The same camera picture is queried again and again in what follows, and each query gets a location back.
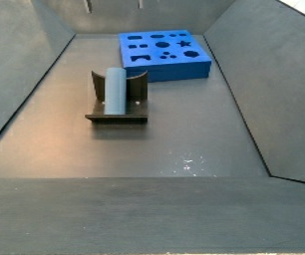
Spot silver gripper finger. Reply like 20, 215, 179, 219
139, 0, 144, 9
84, 0, 92, 13

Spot blue foam shape board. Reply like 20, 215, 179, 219
119, 30, 211, 83

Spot black curved fixture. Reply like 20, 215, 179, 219
86, 73, 150, 125

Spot light blue oval cylinder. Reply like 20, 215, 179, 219
106, 68, 127, 115

